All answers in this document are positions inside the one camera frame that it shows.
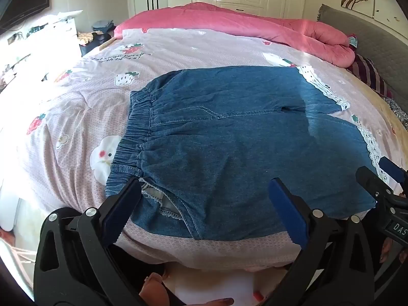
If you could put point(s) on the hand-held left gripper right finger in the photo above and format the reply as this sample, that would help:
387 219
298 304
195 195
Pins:
287 210

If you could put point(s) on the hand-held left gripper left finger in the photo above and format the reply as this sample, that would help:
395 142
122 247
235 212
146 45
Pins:
116 216

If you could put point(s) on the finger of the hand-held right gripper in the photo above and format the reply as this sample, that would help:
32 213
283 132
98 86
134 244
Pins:
391 169
371 181

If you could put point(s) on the blue denim pants lace hem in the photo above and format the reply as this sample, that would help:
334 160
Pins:
223 134

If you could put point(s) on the blue floral cloth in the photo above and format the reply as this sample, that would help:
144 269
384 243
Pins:
398 111

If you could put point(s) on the beige bed sheet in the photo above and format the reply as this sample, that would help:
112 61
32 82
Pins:
381 105

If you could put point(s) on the person's foot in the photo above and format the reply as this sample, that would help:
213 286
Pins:
154 290

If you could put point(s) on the striped pillow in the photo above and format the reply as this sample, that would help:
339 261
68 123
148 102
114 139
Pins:
366 70

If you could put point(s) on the white rounded object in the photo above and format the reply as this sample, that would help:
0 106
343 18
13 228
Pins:
8 207

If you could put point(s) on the pink strawberry printed blanket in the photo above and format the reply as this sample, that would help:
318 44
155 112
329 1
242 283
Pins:
79 111

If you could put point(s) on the grey padded headboard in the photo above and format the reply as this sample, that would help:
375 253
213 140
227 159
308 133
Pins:
366 35

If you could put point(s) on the yellow patterned cloth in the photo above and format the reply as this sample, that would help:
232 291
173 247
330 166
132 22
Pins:
85 38

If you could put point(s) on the white dresser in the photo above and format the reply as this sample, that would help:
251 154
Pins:
54 38

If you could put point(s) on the pink quilt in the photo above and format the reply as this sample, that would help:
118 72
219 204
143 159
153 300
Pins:
223 20

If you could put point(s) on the black television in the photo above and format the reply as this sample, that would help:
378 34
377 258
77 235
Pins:
22 3

